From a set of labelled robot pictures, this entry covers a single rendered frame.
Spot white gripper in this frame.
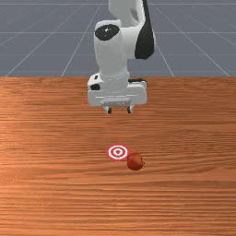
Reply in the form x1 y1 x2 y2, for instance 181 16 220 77
87 73 148 115

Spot red apple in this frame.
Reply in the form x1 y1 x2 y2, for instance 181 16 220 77
126 152 146 171

